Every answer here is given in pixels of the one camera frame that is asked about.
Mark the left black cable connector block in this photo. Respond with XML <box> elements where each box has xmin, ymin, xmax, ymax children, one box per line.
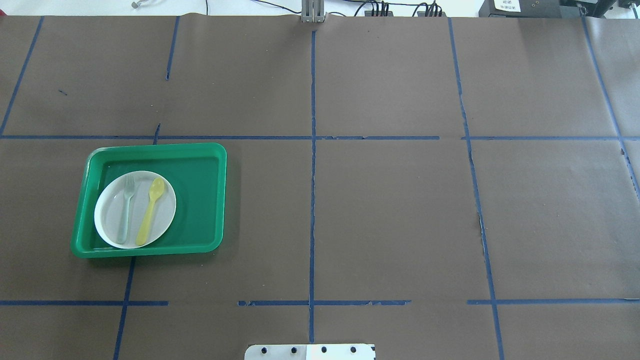
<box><xmin>363</xmin><ymin>0</ymin><xmax>393</xmax><ymax>18</ymax></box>

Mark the white round plate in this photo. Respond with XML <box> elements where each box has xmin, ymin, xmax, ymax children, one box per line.
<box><xmin>93</xmin><ymin>170</ymin><xmax>178</xmax><ymax>249</ymax></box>

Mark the black cable connector block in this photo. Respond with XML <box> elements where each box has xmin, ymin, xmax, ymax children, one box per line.
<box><xmin>412</xmin><ymin>0</ymin><xmax>446</xmax><ymax>18</ymax></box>
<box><xmin>363</xmin><ymin>0</ymin><xmax>393</xmax><ymax>18</ymax></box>

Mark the black box with label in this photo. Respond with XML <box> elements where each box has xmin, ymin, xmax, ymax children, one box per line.
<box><xmin>478</xmin><ymin>0</ymin><xmax>581</xmax><ymax>19</ymax></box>

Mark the yellow plastic spoon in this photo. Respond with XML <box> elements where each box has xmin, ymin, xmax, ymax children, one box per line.
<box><xmin>135</xmin><ymin>177</ymin><xmax>166</xmax><ymax>247</ymax></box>

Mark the pale green plastic fork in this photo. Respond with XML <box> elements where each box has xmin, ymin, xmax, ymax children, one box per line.
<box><xmin>118</xmin><ymin>174</ymin><xmax>136</xmax><ymax>245</ymax></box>

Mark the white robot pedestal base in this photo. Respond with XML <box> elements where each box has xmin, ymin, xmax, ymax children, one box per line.
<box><xmin>244</xmin><ymin>343</ymin><xmax>377</xmax><ymax>360</ymax></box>

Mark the aluminium frame post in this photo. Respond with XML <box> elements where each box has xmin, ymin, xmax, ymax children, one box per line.
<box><xmin>301</xmin><ymin>0</ymin><xmax>327</xmax><ymax>23</ymax></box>

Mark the green plastic tray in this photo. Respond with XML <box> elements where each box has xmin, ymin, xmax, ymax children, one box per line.
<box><xmin>70</xmin><ymin>142</ymin><xmax>227</xmax><ymax>259</ymax></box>

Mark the right black cable connector block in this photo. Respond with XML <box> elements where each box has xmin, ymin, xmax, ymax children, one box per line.
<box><xmin>412</xmin><ymin>0</ymin><xmax>446</xmax><ymax>18</ymax></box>

